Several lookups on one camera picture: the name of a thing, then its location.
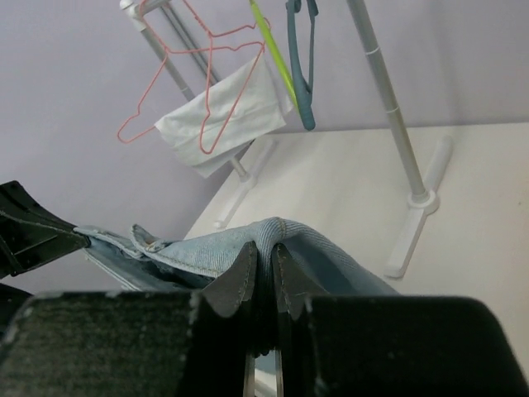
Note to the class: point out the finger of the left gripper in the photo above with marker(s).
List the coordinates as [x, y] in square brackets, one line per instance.
[32, 236]

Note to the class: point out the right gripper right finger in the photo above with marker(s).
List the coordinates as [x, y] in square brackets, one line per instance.
[387, 345]

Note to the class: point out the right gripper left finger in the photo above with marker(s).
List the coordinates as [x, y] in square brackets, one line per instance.
[182, 343]

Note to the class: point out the light blue denim garment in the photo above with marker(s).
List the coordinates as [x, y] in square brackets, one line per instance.
[141, 261]

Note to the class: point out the white skirt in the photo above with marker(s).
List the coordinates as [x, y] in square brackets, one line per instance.
[262, 110]

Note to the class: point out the pink wire hanger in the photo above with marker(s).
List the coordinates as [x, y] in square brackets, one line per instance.
[136, 12]
[222, 98]

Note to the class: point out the lime green hanger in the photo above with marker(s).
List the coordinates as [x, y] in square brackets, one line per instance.
[265, 30]

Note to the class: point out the blue-grey plastic hanger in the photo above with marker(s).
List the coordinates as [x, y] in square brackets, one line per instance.
[303, 88]

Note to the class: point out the white clothes rack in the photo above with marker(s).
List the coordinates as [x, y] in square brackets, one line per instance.
[423, 200]

